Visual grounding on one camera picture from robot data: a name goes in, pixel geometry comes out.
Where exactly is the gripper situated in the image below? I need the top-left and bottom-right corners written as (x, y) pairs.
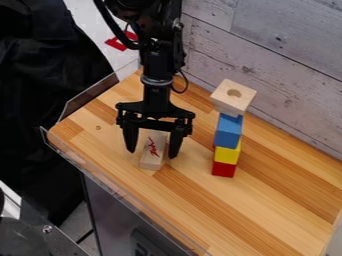
top-left (114, 78), bottom-right (197, 160)

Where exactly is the wooden block with red mark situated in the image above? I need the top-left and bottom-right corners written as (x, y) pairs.
top-left (137, 129), bottom-right (173, 171)

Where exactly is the yellow block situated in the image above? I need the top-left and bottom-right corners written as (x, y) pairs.
top-left (213, 137), bottom-right (244, 166)

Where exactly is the blue block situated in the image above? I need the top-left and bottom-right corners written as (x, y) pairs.
top-left (212, 112), bottom-right (245, 150)

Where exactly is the wooden block with hole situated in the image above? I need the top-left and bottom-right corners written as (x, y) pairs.
top-left (208, 78), bottom-right (258, 118)

